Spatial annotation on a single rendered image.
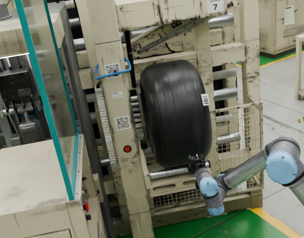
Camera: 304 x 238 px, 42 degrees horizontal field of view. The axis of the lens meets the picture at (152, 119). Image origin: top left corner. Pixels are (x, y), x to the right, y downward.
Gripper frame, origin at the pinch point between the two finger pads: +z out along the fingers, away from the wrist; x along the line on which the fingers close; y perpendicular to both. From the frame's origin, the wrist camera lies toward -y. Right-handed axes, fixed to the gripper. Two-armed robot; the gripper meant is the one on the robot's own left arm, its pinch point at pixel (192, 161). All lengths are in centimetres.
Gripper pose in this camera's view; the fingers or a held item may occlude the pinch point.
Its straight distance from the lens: 206.5
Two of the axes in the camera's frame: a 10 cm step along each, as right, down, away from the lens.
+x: -9.8, 1.8, -0.7
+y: -1.5, -9.4, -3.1
